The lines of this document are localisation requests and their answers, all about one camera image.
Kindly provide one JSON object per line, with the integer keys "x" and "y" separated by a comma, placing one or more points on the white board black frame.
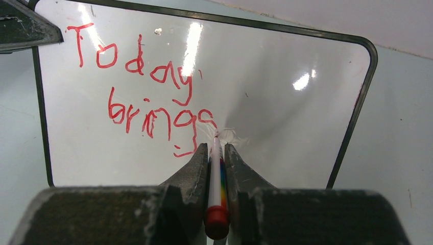
{"x": 133, "y": 89}

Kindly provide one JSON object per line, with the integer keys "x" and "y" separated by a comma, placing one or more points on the red marker cap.
{"x": 217, "y": 222}

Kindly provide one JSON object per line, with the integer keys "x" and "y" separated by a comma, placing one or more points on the red whiteboard marker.
{"x": 217, "y": 182}

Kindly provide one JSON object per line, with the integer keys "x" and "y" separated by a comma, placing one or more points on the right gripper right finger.
{"x": 264, "y": 214}

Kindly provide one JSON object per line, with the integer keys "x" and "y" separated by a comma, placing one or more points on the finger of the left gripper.
{"x": 22, "y": 28}

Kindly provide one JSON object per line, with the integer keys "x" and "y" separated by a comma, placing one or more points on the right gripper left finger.
{"x": 168, "y": 213}

